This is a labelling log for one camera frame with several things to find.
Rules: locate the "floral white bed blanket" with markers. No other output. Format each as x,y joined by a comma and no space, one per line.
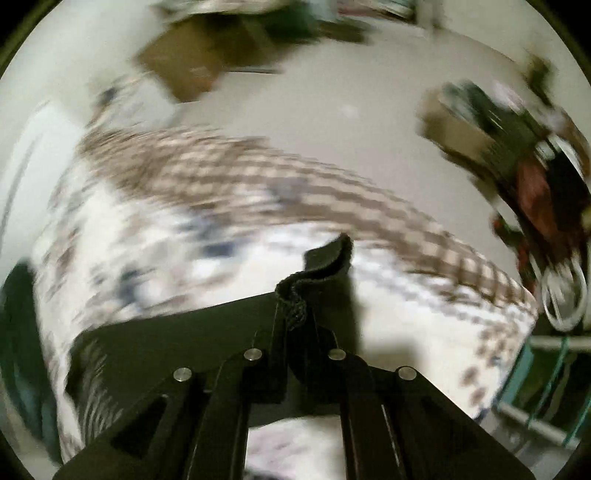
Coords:
162,222

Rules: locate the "cluttered box of items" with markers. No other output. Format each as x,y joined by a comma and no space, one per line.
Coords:
530,155

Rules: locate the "dark green pillow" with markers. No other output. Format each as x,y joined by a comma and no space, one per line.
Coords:
22,364

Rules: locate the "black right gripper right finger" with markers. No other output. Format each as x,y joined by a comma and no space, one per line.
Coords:
398,425

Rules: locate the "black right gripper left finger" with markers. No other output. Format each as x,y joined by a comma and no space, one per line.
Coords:
183,428

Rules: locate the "black cloth garment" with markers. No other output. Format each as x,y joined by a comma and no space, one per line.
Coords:
298,322

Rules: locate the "brown cardboard box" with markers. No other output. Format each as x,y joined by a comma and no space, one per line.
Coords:
191,55

